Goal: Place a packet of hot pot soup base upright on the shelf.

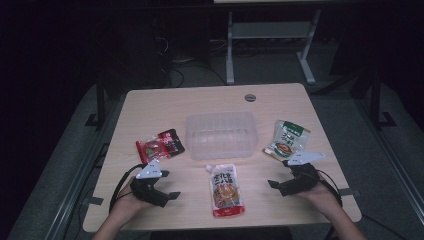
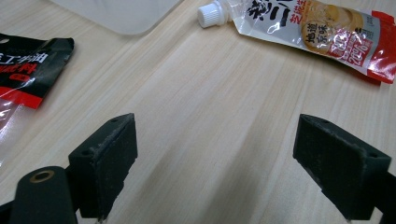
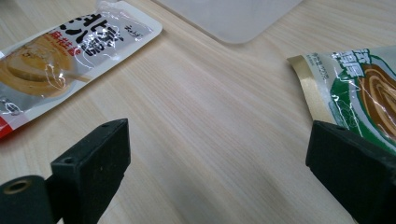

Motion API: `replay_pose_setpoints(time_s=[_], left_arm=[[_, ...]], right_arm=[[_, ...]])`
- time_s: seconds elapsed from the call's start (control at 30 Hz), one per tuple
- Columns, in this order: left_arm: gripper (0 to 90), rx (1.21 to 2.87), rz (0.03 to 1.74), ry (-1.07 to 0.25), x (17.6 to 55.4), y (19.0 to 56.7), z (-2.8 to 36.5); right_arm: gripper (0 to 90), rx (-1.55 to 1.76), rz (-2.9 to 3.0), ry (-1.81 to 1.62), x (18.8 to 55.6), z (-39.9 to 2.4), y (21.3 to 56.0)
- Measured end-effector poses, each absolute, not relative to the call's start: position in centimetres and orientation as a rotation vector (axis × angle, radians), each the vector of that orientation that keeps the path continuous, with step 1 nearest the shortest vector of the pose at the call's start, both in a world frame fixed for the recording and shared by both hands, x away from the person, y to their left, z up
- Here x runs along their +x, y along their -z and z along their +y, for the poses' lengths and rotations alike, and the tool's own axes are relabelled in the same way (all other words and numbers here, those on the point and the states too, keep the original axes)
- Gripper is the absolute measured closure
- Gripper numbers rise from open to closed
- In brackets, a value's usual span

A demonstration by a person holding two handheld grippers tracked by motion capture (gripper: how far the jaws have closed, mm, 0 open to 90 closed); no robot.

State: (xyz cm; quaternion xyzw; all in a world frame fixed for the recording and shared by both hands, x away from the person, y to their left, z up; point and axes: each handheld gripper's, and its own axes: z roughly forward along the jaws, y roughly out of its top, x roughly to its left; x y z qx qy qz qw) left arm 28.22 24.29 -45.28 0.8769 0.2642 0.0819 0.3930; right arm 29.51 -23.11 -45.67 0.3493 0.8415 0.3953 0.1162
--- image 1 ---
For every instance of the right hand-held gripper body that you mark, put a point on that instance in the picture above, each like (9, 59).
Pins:
(300, 181)

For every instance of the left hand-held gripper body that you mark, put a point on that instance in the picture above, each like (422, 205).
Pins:
(148, 191)

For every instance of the green and white packet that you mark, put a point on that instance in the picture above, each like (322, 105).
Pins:
(286, 141)

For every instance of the red snack packet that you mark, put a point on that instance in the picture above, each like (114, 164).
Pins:
(160, 145)

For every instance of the white spouted sauce pouch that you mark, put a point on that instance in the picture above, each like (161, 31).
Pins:
(226, 191)

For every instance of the clear plastic container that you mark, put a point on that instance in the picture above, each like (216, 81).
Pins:
(221, 135)

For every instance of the person's left hand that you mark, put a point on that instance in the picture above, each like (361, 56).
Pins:
(130, 203)

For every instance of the person's right hand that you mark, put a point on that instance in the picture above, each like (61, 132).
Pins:
(320, 197)

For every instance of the gray tape strip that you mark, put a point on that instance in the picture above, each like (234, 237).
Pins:
(350, 192)
(94, 200)

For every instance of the gray table grommet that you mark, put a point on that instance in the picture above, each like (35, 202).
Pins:
(250, 98)

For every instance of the black metal stand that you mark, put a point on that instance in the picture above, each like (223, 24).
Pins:
(376, 100)
(100, 103)

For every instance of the aluminium rail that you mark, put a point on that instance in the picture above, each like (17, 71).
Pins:
(391, 160)
(90, 160)

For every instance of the white metal desk frame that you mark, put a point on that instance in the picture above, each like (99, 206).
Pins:
(270, 30)

